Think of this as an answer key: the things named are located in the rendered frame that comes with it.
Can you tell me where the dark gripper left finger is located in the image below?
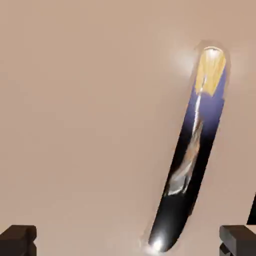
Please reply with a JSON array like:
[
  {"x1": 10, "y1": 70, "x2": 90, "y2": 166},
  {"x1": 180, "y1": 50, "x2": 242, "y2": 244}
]
[{"x1": 0, "y1": 224, "x2": 38, "y2": 256}]

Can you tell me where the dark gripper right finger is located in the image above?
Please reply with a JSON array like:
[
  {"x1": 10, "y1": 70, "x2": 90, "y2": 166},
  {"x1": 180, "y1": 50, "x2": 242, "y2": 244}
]
[{"x1": 218, "y1": 224, "x2": 256, "y2": 256}]

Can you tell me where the tan cabinet door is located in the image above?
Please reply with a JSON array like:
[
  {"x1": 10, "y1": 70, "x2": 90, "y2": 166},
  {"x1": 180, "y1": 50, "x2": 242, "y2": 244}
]
[{"x1": 0, "y1": 0, "x2": 256, "y2": 256}]

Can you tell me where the shiny curved metal handle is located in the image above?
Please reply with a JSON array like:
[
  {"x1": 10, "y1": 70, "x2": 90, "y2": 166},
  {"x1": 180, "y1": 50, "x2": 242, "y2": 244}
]
[{"x1": 147, "y1": 46, "x2": 228, "y2": 253}]

